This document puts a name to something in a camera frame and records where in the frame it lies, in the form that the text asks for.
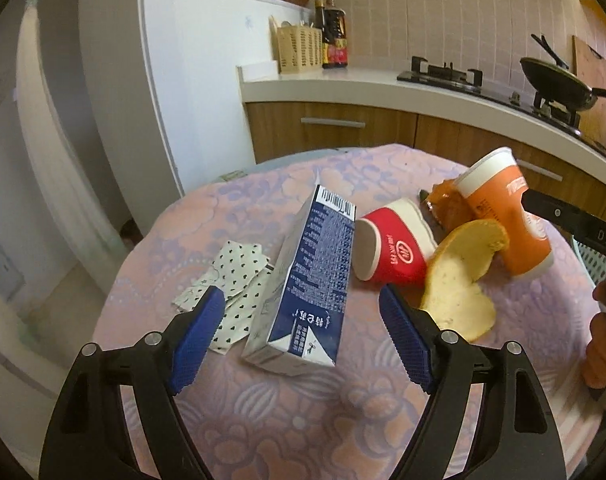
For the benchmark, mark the orange paper cup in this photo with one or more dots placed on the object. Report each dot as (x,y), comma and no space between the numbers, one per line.
(498,200)

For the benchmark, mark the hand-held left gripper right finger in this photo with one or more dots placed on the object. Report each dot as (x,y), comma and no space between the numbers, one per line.
(408,340)

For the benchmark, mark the orange snack wrapper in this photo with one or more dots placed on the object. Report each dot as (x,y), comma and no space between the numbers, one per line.
(448,205)

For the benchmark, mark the red paper cup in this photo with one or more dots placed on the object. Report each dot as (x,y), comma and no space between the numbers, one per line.
(398,250)

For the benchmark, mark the blue and white milk carton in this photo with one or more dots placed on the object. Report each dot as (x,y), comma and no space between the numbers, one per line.
(308,270)

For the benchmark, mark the heart-print paper piece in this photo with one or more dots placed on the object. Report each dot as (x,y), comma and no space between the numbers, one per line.
(233,325)
(238,260)

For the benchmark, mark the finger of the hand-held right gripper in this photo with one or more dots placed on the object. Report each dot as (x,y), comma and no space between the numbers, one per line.
(548,206)

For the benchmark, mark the beige plastic utensil basket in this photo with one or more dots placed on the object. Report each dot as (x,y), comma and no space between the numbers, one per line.
(298,50)

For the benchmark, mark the large dark sauce bottle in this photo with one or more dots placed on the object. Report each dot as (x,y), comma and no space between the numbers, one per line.
(335,40)

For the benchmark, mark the light blue plastic basket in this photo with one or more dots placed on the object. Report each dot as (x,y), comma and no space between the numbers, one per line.
(590,260)

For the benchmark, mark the white refrigerator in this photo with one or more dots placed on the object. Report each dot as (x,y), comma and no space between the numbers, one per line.
(208,85)

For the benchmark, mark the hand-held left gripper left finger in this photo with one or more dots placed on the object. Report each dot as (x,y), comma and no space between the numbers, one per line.
(198,340)

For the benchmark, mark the pink floral tablecloth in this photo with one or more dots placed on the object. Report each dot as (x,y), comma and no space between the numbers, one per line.
(293,410)

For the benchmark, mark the person's right hand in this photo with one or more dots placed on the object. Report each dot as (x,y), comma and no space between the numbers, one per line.
(600,355)

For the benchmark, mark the yellow pomelo peel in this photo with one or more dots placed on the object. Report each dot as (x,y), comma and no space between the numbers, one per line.
(458,285)

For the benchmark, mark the black glass gas stove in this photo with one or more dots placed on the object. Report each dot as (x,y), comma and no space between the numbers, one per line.
(448,80)

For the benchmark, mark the orange wall cabinet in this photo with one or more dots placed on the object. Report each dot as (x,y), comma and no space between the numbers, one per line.
(600,25)

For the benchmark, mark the black wok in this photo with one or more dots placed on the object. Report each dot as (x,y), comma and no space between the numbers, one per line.
(558,85)

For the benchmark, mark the small dark sauce bottle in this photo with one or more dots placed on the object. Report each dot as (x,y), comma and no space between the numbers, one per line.
(319,15)

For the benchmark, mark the wooden kitchen cabinet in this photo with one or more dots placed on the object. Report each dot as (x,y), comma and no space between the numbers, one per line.
(333,135)

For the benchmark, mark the wooden cutting board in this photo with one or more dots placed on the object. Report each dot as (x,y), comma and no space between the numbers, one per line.
(593,70)

